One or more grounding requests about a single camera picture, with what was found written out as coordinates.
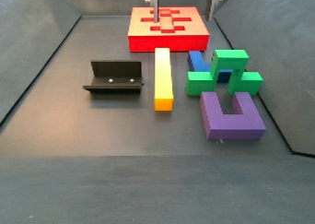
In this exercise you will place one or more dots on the purple U-shaped block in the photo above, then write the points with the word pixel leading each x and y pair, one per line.
pixel 242 125

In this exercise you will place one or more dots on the red slotted board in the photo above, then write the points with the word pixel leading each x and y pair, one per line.
pixel 179 30

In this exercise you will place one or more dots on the black angled fixture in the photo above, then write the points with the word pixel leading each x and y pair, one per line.
pixel 115 76

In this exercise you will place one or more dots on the yellow long bar block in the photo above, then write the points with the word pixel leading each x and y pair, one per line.
pixel 163 90

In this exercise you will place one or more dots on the green stepped arch block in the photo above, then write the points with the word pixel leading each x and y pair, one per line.
pixel 243 81

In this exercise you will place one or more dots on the blue U-shaped block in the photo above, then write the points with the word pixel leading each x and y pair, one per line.
pixel 199 66

